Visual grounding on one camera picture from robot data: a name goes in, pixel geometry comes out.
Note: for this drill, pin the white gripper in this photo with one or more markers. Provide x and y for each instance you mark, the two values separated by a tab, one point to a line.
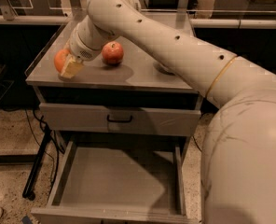
78	48

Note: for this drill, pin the orange fruit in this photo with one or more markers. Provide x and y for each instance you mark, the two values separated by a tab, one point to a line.
60	58

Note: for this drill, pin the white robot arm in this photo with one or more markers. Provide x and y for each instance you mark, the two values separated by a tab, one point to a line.
238	162

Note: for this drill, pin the grey drawer cabinet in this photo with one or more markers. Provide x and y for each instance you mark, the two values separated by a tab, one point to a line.
135	83

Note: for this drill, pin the open grey middle drawer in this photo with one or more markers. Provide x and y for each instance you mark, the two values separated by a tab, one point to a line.
113	184

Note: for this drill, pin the closed grey top drawer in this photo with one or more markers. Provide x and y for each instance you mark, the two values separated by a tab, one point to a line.
92	118

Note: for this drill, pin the red apple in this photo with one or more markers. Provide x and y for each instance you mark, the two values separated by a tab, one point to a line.
112	53

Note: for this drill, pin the white ceramic bowl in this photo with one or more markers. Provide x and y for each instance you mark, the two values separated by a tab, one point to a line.
163	69

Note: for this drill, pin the black table leg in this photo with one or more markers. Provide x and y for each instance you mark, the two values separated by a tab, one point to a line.
28	192

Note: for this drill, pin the black drawer handle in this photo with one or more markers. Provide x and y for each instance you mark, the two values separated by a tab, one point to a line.
119	120

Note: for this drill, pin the white horizontal rail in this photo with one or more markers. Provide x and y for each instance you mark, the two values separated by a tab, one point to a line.
166	18

